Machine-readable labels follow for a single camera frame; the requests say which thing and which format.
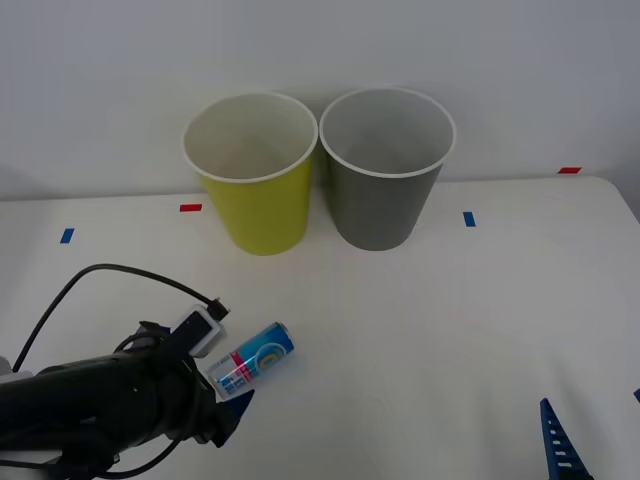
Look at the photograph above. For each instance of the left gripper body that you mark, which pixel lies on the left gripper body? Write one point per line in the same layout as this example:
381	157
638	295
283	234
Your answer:
175	400

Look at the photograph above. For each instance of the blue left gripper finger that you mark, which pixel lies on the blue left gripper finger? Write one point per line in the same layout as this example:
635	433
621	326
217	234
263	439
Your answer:
236	412

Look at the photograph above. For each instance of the blue drink can red label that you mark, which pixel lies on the blue drink can red label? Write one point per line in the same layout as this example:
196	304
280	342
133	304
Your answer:
255	357

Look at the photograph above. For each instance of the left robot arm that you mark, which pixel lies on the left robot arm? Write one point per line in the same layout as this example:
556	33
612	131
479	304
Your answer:
65	400

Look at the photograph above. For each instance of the yellow-green plastic waste bin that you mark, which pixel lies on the yellow-green plastic waste bin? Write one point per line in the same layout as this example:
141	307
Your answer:
265	215

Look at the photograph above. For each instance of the grey plastic waste bin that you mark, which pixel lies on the grey plastic waste bin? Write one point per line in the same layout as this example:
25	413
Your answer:
380	210

